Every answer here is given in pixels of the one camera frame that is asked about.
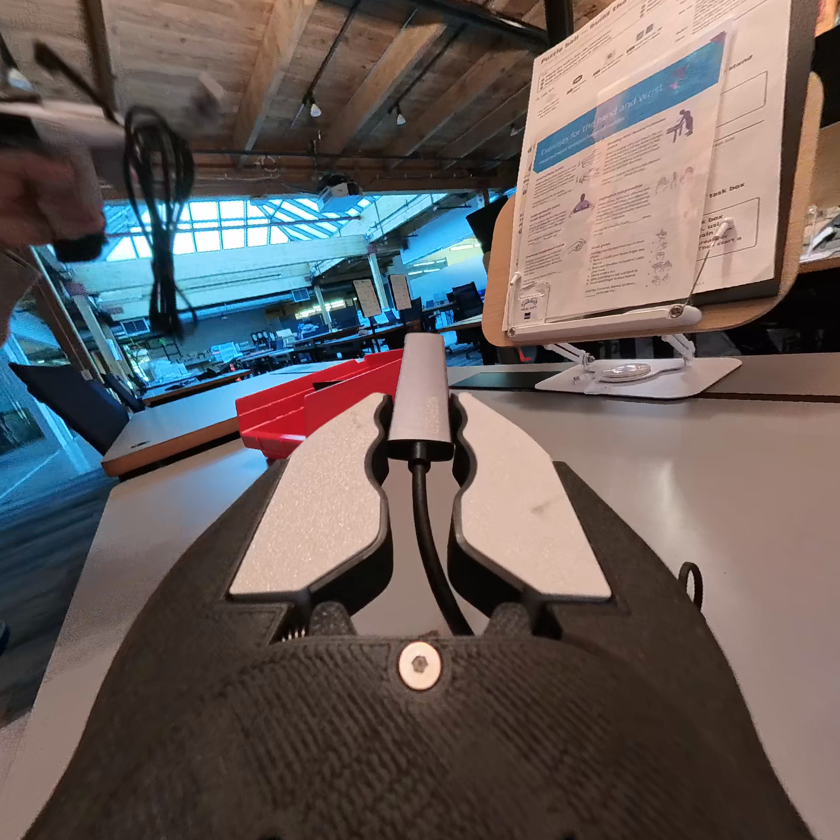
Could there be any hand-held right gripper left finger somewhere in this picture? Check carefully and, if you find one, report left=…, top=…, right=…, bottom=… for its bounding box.
left=226, top=392, right=396, bottom=608

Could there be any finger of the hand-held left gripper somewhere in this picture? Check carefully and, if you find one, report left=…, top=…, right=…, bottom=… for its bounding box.
left=26, top=98, right=129, bottom=185

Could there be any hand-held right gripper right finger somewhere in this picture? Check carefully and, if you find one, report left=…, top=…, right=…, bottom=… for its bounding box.
left=448, top=392, right=613, bottom=608

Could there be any black cable bundle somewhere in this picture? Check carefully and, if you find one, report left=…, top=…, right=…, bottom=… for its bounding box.
left=121, top=105, right=198, bottom=340

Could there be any red plastic bin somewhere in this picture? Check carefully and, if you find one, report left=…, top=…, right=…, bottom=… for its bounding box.
left=235, top=349, right=404, bottom=466

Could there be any grey usb hub with cable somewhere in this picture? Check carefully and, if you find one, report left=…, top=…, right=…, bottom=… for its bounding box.
left=386, top=332, right=475, bottom=637

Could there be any person's left forearm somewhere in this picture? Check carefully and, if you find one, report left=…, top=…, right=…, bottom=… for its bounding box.
left=0, top=246, right=40, bottom=349

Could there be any grey desk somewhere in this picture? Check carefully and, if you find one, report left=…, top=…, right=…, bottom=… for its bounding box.
left=0, top=352, right=840, bottom=840

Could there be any glass skylight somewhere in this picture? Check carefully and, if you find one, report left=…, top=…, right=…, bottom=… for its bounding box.
left=101, top=193, right=388, bottom=263

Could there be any grey table with wooden edge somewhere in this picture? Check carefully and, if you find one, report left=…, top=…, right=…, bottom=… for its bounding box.
left=101, top=374, right=342, bottom=478

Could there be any dark blue chair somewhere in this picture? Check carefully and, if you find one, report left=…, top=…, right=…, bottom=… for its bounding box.
left=8, top=361, right=131, bottom=455

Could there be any wooden book stand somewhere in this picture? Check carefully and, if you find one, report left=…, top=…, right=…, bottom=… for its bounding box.
left=481, top=0, right=824, bottom=399

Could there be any black monitor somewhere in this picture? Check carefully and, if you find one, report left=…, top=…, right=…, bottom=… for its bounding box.
left=466, top=195, right=510, bottom=257

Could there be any white instruction sheet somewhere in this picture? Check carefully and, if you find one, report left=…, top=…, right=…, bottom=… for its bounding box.
left=525, top=0, right=796, bottom=293

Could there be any dark grey backing board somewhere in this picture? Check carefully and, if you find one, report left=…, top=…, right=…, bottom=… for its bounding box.
left=689, top=0, right=818, bottom=308

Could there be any black desk cable flap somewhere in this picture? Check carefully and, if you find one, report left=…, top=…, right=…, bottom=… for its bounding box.
left=449, top=366, right=578, bottom=389

